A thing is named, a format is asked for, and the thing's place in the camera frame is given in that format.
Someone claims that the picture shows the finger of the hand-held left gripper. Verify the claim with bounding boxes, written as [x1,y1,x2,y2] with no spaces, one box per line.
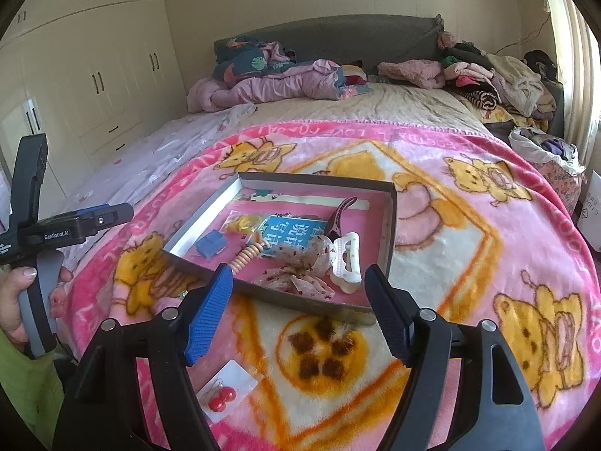
[61,206,113,221]
[70,203,133,241]

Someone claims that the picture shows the purple pink quilt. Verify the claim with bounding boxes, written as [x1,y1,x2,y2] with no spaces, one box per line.
[187,54,346,114]

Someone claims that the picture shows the brown hair claw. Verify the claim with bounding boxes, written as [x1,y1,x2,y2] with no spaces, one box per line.
[324,196,360,241]

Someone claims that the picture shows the cream wardrobe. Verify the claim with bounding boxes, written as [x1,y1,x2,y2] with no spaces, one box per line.
[0,0,189,198]

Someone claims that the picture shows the pink fuzzy garment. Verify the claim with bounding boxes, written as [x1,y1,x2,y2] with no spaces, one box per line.
[378,59,444,90]

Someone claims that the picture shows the yellow ring bracelet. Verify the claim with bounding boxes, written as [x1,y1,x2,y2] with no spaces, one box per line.
[223,211,264,239]

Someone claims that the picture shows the lavender bed sheet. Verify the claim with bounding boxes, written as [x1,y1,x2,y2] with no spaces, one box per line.
[61,103,258,226]

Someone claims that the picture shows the beige spiral hair tie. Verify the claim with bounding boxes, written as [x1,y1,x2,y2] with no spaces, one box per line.
[230,239,270,273]

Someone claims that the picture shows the white paper bag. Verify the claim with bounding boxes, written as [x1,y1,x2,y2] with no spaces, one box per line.
[577,169,601,252]

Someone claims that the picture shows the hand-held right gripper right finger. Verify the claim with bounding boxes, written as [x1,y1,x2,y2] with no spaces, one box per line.
[364,264,538,451]

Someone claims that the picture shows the polka dot fabric bow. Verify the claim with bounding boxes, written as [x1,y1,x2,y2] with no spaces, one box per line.
[254,237,339,300]

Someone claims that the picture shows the shallow cardboard box pink inside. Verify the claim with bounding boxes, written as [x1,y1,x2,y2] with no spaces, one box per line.
[162,172,399,327]

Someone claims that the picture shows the white hair claw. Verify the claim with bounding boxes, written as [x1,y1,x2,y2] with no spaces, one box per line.
[328,232,364,295]

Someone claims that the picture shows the thin wall cable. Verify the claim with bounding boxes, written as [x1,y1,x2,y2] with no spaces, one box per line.
[498,7,554,53]

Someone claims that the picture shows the beige bed sheet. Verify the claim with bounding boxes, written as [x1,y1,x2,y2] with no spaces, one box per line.
[235,82,489,142]

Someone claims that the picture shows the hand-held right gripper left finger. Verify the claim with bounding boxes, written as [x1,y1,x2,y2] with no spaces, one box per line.
[51,263,234,451]

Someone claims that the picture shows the pink printed fleece blanket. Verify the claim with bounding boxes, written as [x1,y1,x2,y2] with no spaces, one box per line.
[61,122,601,451]

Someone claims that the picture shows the person's left hand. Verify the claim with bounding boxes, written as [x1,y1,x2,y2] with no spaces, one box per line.
[0,265,74,353]

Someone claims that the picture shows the person's left forearm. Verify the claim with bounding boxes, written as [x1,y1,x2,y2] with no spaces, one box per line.
[0,329,65,437]

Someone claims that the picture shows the blue square hair accessory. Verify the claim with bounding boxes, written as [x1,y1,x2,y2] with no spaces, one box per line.
[195,231,226,260]

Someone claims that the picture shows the cream curtain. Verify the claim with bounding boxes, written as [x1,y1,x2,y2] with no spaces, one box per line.
[540,0,601,151]

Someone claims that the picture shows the red earrings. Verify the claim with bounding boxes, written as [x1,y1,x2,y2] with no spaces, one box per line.
[196,359,259,422]

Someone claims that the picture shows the colourful printed pillow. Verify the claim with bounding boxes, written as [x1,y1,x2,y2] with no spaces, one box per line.
[335,66,374,100]

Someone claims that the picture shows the dark leaf-print blanket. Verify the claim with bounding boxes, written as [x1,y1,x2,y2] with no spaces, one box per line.
[213,40,296,82]

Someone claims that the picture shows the floral bag of clothes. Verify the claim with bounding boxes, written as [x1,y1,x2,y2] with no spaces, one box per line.
[509,127,587,217]

